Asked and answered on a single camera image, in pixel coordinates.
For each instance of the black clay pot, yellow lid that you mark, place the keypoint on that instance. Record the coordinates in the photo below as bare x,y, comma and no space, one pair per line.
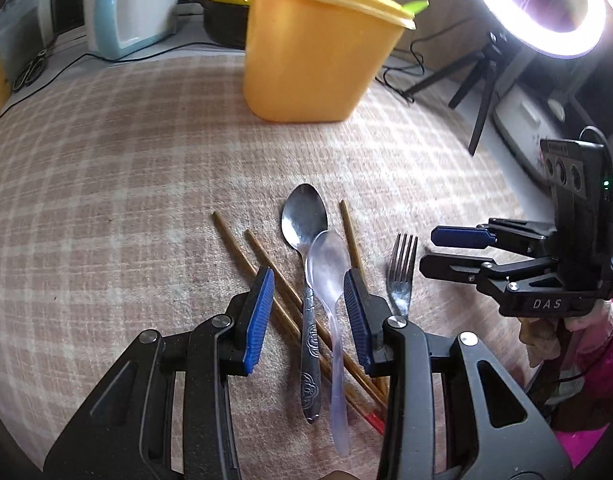
226,15

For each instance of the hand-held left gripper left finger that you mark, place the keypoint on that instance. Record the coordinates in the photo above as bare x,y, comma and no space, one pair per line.
259,320

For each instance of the person's left hand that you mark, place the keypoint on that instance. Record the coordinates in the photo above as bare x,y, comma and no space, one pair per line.
339,475

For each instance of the black tripod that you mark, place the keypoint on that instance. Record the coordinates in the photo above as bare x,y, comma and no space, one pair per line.
481,90

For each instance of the clear plastic spoon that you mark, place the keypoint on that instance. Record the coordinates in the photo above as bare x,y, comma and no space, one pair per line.
329,265

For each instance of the yellow plastic container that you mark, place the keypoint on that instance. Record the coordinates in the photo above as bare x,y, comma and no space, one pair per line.
311,55

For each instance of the white floral rice cooker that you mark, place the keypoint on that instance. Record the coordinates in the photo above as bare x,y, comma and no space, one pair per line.
521,125

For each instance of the metal fork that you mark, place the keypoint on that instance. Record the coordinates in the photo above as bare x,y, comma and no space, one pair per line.
401,280

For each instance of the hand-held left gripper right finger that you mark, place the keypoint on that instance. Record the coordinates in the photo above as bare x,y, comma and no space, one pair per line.
356,320

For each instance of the embossed metal spoon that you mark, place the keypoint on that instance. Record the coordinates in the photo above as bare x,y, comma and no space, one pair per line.
304,215

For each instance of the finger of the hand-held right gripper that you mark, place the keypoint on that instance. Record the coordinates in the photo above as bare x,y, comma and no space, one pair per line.
446,266
456,237

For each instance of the green plastic fork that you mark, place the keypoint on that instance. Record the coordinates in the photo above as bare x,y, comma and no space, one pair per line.
416,6

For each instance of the checked beige tablecloth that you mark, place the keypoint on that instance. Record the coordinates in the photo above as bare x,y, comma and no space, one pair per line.
136,185

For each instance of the grey metal cutting board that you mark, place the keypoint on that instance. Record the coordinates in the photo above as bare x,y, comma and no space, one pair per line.
24,25

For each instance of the pink patterned garment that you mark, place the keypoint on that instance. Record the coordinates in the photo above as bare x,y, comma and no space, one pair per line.
596,440

